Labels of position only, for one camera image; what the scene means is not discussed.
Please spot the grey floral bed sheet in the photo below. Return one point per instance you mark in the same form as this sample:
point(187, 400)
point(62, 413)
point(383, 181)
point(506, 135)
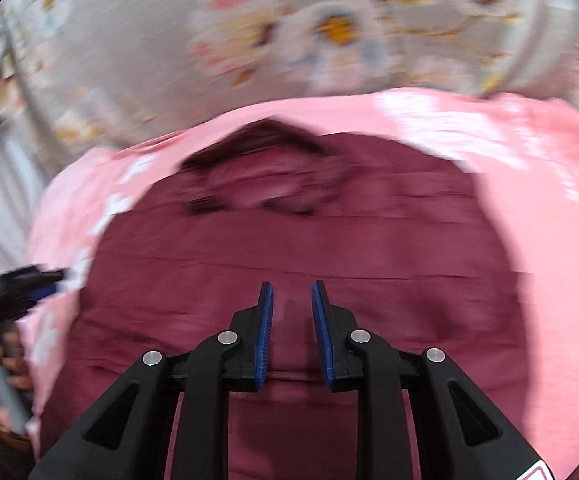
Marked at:
point(83, 74)

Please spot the pink blanket white print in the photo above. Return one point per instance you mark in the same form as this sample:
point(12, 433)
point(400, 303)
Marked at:
point(522, 156)

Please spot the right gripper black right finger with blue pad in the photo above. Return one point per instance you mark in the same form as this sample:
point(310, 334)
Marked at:
point(341, 368)

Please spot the person's left hand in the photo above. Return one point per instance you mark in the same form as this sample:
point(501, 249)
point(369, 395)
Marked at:
point(14, 379)

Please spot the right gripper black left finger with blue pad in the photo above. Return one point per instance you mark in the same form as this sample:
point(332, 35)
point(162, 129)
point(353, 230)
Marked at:
point(246, 368)

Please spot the maroon puffer jacket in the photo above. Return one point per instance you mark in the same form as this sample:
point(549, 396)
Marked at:
point(396, 235)

